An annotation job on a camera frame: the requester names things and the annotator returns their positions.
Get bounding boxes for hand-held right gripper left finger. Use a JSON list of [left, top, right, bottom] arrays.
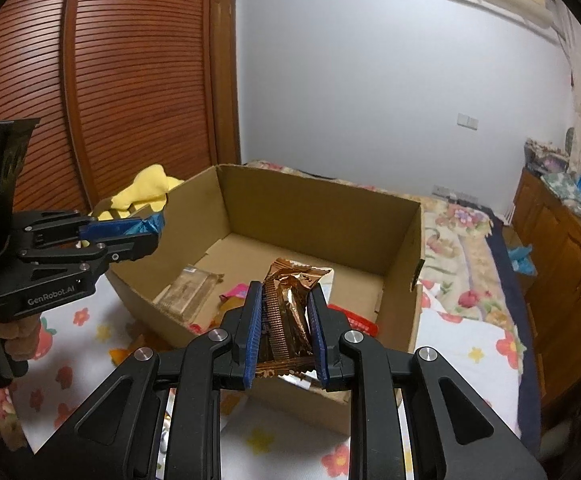
[[33, 280, 266, 480]]

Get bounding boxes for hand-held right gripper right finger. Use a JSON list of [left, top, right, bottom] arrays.
[[307, 289, 546, 480]]

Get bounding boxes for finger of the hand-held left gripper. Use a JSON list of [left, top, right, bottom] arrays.
[[100, 232, 162, 265], [78, 212, 165, 243]]

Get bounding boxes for blue candy wrapper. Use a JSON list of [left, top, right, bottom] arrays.
[[125, 212, 166, 236]]

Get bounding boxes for orange red snack packet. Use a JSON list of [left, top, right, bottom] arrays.
[[343, 310, 379, 336]]

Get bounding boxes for brown pink snack packet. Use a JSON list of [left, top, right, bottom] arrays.
[[218, 284, 251, 321]]

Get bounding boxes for shiny brown snack packet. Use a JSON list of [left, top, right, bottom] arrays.
[[258, 257, 332, 378]]

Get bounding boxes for clear brown biscuit packet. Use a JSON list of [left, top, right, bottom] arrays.
[[151, 265, 224, 323]]

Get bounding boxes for brown cardboard box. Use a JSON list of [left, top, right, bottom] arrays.
[[93, 162, 424, 436]]

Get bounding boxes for person's left hand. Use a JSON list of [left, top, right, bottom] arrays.
[[0, 310, 44, 363]]

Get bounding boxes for yellow plush toy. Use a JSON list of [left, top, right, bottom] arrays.
[[90, 163, 186, 221]]

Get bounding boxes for white floral strawberry sheet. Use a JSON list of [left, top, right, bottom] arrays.
[[0, 280, 526, 480]]

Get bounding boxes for brown louvered wooden wardrobe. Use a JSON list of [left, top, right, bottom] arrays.
[[0, 0, 242, 221]]

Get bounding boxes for dark blue bed sheet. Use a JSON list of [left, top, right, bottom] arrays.
[[485, 210, 541, 456]]

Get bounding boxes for blue plastic bag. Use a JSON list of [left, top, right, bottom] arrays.
[[507, 244, 539, 276]]

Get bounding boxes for wooden sideboard cabinet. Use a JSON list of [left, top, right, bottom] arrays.
[[513, 167, 581, 411]]

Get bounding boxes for green patterned cloth bag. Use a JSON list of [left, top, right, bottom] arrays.
[[541, 172, 579, 196]]

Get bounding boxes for stack of folded cloth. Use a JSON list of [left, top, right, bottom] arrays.
[[525, 137, 569, 176]]

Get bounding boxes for cream patterned curtain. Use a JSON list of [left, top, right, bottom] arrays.
[[555, 0, 581, 176]]

